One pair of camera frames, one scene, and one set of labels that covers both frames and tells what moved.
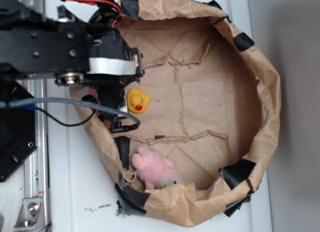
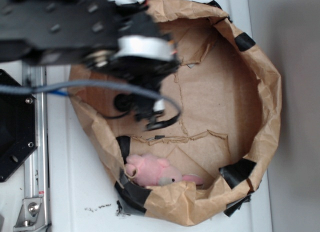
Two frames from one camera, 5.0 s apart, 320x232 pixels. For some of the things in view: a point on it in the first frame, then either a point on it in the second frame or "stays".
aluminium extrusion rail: x=36 y=174 stays
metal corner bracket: x=32 y=216 stays
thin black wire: x=67 y=125 -> x=117 y=116
